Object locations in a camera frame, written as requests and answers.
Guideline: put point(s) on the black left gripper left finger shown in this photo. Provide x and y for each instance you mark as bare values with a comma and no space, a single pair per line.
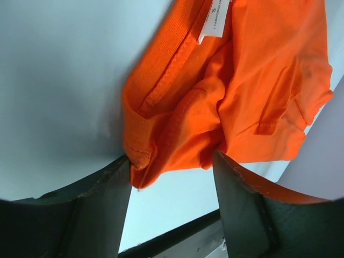
83,219

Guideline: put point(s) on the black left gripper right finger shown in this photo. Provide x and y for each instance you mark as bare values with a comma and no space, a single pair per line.
263,219

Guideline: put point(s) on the orange t shirt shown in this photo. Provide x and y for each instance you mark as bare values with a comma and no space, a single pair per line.
242,77

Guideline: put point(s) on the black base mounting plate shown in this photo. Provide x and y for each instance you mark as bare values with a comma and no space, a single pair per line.
161,243

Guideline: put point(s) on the aluminium front frame rail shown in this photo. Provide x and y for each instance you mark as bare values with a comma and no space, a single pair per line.
209,242

